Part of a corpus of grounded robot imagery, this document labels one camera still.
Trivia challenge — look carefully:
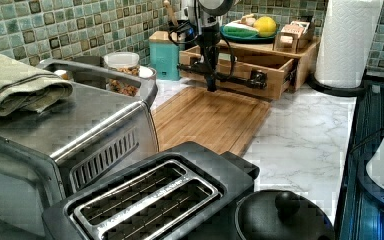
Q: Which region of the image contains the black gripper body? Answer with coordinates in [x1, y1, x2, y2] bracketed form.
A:
[194, 24, 221, 48]

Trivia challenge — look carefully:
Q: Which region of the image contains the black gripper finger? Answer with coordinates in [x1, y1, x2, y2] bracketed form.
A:
[201, 48, 217, 92]

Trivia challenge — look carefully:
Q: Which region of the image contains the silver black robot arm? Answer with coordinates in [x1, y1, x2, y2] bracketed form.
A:
[185, 0, 237, 92]

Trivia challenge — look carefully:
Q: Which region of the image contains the wooden drawer cabinet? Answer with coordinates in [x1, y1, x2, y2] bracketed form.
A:
[197, 32, 321, 93]

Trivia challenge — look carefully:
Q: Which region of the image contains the blue plate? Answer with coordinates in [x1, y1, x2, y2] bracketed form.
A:
[220, 26, 275, 44]

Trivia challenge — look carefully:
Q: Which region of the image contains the garlic bulb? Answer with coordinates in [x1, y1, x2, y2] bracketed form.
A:
[240, 14, 256, 26]

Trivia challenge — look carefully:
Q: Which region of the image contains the teal canister with wooden lid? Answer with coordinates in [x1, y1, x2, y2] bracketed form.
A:
[149, 31, 180, 81]

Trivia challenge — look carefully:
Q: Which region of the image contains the wooden spoon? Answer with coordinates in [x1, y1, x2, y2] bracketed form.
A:
[163, 0, 179, 27]

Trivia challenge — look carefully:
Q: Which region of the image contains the yellow lemon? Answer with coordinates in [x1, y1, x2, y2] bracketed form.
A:
[253, 16, 277, 37]

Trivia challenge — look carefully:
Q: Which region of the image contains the bamboo cutting board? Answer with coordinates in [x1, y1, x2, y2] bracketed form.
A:
[153, 87, 270, 156]

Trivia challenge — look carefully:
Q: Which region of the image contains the small wooden box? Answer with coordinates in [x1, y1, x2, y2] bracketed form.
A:
[273, 21, 314, 53]

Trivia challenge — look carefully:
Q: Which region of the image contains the clear jar with nuts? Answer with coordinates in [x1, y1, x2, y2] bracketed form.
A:
[104, 52, 140, 96]

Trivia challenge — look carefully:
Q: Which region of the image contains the black paper towel holder base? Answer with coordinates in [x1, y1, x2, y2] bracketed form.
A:
[306, 73, 365, 97]

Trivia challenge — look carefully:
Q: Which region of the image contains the white paper towel roll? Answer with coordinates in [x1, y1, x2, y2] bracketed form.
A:
[315, 0, 384, 88]

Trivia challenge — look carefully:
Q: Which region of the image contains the black two-slot toaster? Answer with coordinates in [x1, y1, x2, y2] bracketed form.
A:
[43, 142, 259, 240]

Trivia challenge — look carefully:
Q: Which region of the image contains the black pot lid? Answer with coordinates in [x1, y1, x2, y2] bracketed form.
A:
[235, 190, 335, 240]

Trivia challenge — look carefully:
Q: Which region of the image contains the folded green towel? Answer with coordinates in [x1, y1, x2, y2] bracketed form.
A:
[0, 54, 73, 117]

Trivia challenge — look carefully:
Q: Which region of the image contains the stainless steel toaster oven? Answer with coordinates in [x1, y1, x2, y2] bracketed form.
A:
[0, 59, 158, 240]

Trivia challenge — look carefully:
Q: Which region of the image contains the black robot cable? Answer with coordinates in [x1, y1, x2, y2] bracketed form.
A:
[167, 19, 237, 82]

